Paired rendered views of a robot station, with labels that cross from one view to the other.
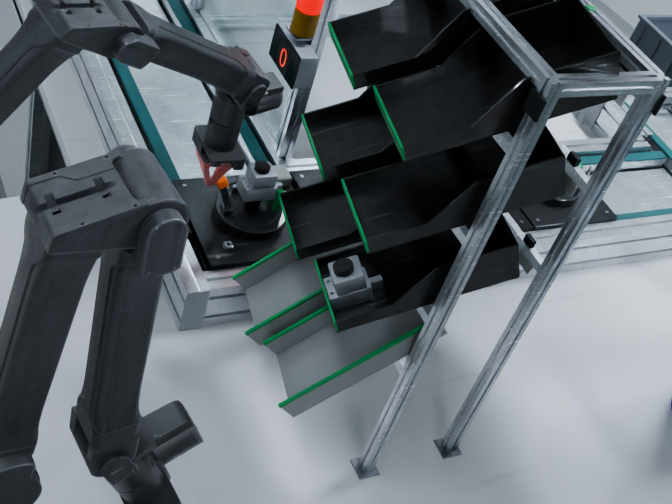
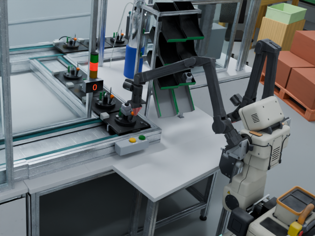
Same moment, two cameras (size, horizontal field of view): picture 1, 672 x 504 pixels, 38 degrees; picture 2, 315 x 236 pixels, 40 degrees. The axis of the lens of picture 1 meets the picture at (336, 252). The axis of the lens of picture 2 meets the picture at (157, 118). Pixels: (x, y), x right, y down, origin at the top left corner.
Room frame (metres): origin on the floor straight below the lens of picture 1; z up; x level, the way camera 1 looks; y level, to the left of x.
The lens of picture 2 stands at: (1.35, 2.64, 2.35)
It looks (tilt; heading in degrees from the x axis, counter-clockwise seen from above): 29 degrees down; 267
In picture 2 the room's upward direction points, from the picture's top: 8 degrees clockwise
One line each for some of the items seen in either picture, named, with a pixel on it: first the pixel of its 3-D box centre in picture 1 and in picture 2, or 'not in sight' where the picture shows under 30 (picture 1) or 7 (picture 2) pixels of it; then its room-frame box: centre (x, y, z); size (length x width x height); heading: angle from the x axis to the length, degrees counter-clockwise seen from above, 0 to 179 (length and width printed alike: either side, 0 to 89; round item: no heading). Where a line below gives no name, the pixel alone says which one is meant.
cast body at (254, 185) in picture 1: (263, 179); (125, 107); (1.44, 0.17, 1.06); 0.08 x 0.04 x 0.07; 128
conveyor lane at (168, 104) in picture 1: (206, 142); (81, 136); (1.68, 0.35, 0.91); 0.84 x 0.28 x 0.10; 38
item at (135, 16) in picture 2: not in sight; (138, 24); (1.44, -0.82, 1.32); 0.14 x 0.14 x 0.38
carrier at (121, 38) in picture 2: not in sight; (117, 36); (1.64, -1.35, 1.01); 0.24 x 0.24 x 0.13; 38
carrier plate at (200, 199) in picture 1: (248, 218); (124, 121); (1.43, 0.18, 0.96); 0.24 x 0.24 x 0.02; 38
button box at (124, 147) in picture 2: not in sight; (131, 144); (1.37, 0.40, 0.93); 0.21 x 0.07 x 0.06; 38
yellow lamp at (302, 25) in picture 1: (305, 20); (93, 73); (1.65, 0.20, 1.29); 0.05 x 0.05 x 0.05
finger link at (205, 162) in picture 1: (212, 160); (134, 109); (1.38, 0.27, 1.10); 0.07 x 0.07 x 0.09; 38
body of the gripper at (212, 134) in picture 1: (222, 133); (137, 98); (1.37, 0.26, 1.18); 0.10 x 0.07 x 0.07; 38
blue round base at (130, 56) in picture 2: not in sight; (133, 61); (1.44, -0.82, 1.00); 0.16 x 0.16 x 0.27
